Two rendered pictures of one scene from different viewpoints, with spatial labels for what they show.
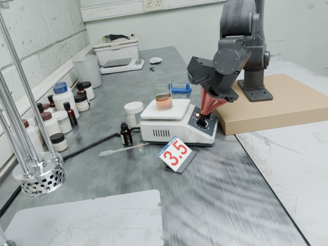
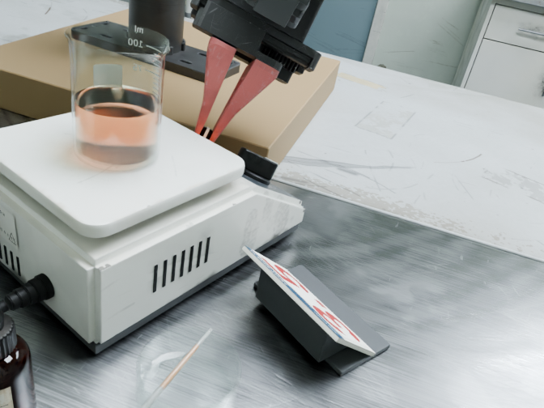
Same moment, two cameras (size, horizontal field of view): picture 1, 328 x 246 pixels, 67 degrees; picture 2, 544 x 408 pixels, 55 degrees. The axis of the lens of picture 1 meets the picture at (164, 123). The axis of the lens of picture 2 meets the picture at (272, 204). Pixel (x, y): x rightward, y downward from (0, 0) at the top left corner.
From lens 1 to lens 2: 0.56 m
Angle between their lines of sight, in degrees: 67
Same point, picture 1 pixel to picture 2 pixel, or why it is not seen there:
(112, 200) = not seen: outside the picture
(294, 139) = (359, 146)
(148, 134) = (129, 299)
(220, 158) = (361, 248)
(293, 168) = (452, 197)
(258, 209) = not seen: outside the picture
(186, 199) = (518, 395)
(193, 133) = (273, 212)
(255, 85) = (176, 36)
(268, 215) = not seen: outside the picture
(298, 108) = (310, 80)
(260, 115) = (291, 109)
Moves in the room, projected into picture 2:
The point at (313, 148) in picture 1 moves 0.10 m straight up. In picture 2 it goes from (403, 152) to (431, 68)
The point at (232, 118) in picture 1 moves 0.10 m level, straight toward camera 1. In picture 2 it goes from (261, 133) to (355, 176)
